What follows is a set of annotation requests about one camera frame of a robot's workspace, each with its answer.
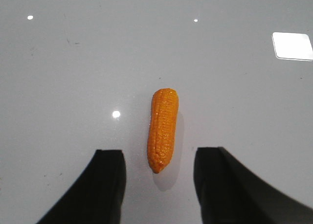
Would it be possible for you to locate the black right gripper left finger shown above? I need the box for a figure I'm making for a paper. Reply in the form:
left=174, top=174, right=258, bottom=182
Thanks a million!
left=38, top=150, right=126, bottom=224

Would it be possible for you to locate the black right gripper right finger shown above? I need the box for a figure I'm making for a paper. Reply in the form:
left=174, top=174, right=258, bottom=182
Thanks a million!
left=194, top=147, right=313, bottom=224

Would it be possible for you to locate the orange toy corn cob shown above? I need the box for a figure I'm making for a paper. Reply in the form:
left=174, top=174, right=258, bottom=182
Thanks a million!
left=147, top=88, right=179, bottom=174

